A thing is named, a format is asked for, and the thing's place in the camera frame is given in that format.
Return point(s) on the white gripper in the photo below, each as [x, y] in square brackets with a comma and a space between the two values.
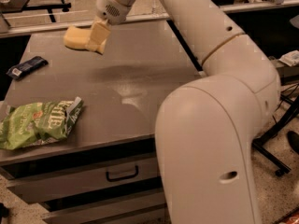
[112, 11]

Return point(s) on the yellow sponge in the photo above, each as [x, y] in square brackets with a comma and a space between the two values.
[78, 38]

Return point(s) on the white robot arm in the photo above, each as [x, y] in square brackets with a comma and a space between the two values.
[204, 129]

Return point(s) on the blue rxbar blueberry wrapper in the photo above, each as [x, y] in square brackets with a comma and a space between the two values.
[23, 69]

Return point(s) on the green kettle chips bag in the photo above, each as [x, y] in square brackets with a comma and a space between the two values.
[38, 124]

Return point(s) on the grey drawer cabinet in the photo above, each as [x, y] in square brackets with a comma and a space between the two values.
[122, 91]

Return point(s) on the black drawer handle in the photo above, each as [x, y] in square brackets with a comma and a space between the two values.
[122, 175]

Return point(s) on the grey metal rail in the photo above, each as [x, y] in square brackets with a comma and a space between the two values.
[7, 30]

